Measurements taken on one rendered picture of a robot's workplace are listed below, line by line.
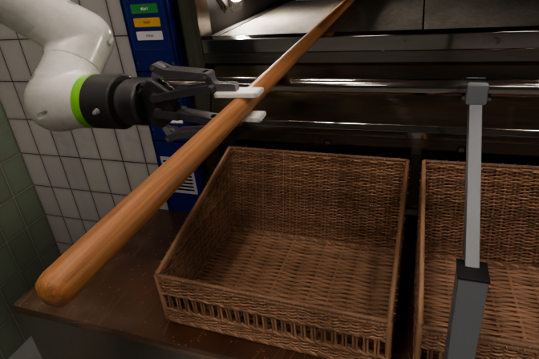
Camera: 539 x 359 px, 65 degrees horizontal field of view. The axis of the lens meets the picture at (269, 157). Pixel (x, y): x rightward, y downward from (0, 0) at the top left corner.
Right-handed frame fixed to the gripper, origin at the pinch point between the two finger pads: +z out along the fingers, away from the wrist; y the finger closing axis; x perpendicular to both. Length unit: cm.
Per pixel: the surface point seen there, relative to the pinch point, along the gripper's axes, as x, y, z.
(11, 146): -56, 40, -125
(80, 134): -58, 34, -90
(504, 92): -18.0, 3.7, 38.9
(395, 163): -51, 35, 21
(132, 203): 29.5, -1.2, 1.0
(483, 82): -18.2, 2.1, 35.6
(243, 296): -5.9, 46.6, -7.7
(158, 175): 24.7, -1.3, 0.8
